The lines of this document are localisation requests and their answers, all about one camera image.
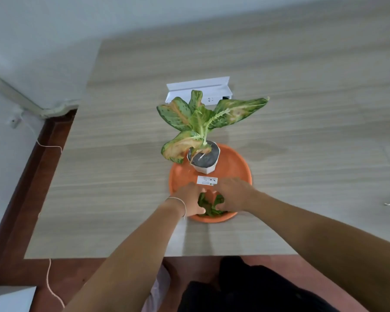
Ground white hexagonal plant pot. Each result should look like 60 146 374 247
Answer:
187 140 221 175

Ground person's right forearm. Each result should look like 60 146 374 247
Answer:
247 192 390 312

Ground white power socket box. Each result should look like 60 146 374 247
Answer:
165 76 233 106

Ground thin white cable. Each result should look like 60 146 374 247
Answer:
21 114 66 309

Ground green cut leaves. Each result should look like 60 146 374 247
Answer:
197 192 229 218

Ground person's right hand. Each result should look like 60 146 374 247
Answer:
213 177 264 213

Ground person's left forearm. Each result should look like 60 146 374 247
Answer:
62 200 186 312

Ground person's black shorts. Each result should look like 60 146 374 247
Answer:
177 256 341 312

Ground person's white shirt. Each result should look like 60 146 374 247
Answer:
142 264 171 312

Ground white wall cable conduit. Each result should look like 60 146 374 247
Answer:
0 68 82 119

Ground variegated green leafy plant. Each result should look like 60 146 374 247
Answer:
156 90 270 165

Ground white cabinet corner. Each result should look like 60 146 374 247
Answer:
0 285 37 312

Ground orange round plastic tray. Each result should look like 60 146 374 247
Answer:
168 143 253 223

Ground person's left hand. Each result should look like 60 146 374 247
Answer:
165 182 207 218

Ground thin white bracelet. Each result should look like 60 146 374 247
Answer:
166 197 187 219

